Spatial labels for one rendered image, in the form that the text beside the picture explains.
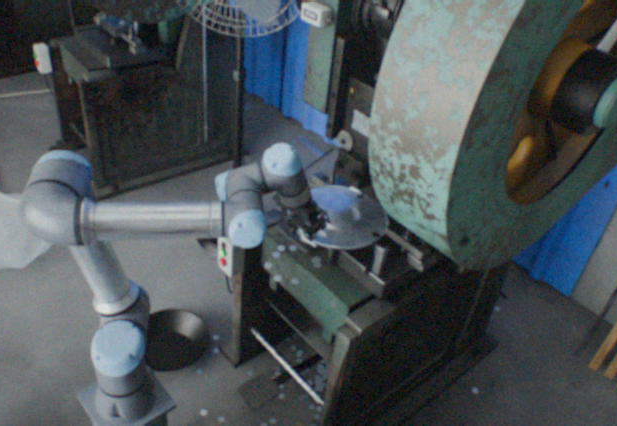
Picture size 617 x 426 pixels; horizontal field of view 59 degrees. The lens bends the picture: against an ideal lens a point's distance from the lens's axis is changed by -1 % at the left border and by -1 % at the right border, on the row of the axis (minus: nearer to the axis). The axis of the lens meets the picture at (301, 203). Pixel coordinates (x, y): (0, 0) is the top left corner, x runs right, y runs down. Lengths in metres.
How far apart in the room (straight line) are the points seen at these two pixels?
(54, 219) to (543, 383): 1.90
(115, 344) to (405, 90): 0.88
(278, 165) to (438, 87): 0.44
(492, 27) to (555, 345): 1.92
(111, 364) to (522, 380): 1.59
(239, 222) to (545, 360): 1.70
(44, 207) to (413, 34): 0.73
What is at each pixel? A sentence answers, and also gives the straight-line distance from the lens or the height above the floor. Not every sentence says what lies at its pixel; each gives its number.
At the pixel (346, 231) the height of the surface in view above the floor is 0.78.
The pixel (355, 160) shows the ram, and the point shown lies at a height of 0.97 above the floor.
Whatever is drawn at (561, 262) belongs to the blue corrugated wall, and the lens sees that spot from 2.75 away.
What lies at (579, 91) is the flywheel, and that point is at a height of 1.35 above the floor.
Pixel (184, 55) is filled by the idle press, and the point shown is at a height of 0.66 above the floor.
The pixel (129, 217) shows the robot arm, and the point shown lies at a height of 1.05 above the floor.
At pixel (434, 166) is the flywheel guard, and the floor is 1.28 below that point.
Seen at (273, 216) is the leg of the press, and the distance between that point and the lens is 1.77.
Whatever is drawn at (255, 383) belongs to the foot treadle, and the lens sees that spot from 1.92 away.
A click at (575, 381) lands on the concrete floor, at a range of 2.49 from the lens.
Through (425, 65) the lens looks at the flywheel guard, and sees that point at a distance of 0.87.
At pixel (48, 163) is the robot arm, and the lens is 1.24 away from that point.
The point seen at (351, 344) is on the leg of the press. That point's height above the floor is 0.60.
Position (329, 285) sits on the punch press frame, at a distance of 1.55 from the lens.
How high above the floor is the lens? 1.72
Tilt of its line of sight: 36 degrees down
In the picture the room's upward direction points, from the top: 6 degrees clockwise
